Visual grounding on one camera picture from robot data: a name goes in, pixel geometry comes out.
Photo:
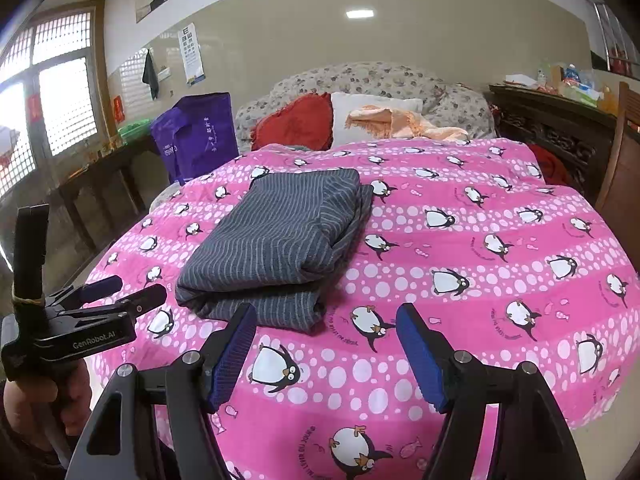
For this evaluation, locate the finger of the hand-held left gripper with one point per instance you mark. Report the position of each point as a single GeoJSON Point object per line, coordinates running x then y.
{"type": "Point", "coordinates": [145, 297]}
{"type": "Point", "coordinates": [102, 285]}

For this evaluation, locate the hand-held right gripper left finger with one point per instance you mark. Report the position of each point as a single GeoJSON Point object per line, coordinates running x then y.
{"type": "Point", "coordinates": [227, 365]}

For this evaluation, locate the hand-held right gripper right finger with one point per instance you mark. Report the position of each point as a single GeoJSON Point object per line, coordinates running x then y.
{"type": "Point", "coordinates": [422, 360]}

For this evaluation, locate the grey striped garment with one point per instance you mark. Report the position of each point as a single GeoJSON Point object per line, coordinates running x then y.
{"type": "Point", "coordinates": [270, 240]}

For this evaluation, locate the person's left hand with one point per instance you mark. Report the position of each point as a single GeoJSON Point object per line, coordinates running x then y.
{"type": "Point", "coordinates": [30, 405]}

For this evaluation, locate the dark wooden table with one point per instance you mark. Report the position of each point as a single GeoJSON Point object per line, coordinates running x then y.
{"type": "Point", "coordinates": [100, 170]}

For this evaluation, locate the pink penguin printed blanket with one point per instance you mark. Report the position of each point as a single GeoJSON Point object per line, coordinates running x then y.
{"type": "Point", "coordinates": [450, 240]}

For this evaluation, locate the green plastic basket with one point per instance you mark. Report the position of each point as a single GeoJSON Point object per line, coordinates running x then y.
{"type": "Point", "coordinates": [134, 130]}

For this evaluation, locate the purple shopping bag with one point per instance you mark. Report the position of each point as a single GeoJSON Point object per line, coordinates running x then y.
{"type": "Point", "coordinates": [200, 140]}

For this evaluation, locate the red paper decoration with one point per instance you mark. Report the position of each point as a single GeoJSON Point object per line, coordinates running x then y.
{"type": "Point", "coordinates": [117, 107]}
{"type": "Point", "coordinates": [33, 107]}

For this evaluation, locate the lattice window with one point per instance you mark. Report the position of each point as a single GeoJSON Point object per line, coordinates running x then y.
{"type": "Point", "coordinates": [60, 105]}

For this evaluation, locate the dark hanging cloth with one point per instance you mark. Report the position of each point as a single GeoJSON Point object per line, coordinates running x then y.
{"type": "Point", "coordinates": [151, 75]}

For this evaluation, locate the red cushion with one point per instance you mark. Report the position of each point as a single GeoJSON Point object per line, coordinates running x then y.
{"type": "Point", "coordinates": [295, 125]}

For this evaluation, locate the red cloth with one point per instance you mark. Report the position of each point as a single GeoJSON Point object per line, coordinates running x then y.
{"type": "Point", "coordinates": [550, 165]}

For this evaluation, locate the orange fringed shawl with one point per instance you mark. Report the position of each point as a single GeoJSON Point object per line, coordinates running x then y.
{"type": "Point", "coordinates": [400, 122]}

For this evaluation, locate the eye chart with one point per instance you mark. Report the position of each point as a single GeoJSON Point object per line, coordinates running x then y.
{"type": "Point", "coordinates": [192, 55]}

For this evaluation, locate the dark carved wooden cabinet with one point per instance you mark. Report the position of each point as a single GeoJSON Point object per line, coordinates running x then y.
{"type": "Point", "coordinates": [550, 130]}

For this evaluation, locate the white pillow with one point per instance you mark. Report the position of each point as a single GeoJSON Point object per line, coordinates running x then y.
{"type": "Point", "coordinates": [375, 101]}

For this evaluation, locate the wooden chair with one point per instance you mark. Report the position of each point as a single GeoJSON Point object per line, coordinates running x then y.
{"type": "Point", "coordinates": [620, 170]}

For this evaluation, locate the pile of packets and bottles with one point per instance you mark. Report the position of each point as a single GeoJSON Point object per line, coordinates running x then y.
{"type": "Point", "coordinates": [575, 87]}

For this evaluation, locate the barred window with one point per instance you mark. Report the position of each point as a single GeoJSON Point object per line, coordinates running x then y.
{"type": "Point", "coordinates": [617, 35]}

